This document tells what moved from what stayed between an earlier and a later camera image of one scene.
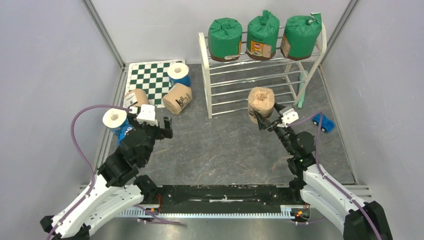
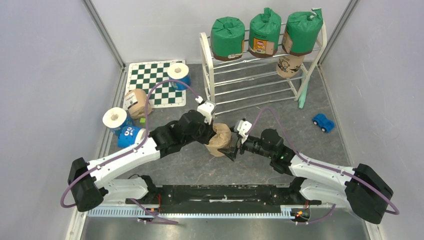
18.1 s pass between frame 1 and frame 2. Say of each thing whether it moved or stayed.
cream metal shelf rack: stayed
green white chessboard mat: stayed
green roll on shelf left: stayed
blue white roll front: stayed
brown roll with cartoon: moved
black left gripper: moved
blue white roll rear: stayed
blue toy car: stayed
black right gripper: moved
